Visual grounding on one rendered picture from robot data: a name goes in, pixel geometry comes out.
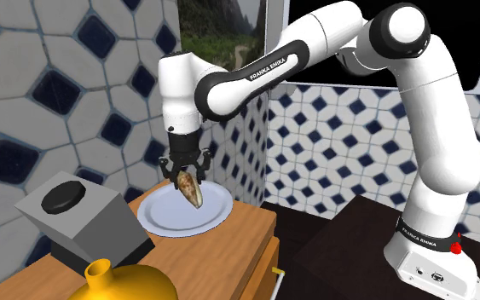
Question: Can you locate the brown pointed seashell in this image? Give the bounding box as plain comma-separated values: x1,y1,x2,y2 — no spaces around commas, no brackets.
176,170,204,210

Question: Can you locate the white round plate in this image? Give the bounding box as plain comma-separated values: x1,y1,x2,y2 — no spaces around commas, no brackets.
136,180,234,239

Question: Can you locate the dark window with white frame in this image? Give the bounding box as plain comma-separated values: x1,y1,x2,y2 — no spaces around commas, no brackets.
264,0,480,94

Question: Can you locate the grey box with black knob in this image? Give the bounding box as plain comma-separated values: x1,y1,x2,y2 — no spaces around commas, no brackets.
14,170,156,270

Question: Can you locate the dark robot stand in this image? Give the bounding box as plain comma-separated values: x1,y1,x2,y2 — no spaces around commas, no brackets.
292,194,480,300

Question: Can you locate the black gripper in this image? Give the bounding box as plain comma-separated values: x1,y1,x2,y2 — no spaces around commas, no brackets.
158,127,213,192

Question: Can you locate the wooden cabinet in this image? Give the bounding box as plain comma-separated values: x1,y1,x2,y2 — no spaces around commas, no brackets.
0,179,286,300

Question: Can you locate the landscape wall picture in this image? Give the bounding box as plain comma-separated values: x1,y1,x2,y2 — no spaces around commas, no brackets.
176,0,267,72

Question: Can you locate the yellow vase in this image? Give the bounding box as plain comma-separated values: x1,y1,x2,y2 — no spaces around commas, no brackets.
66,258,180,300

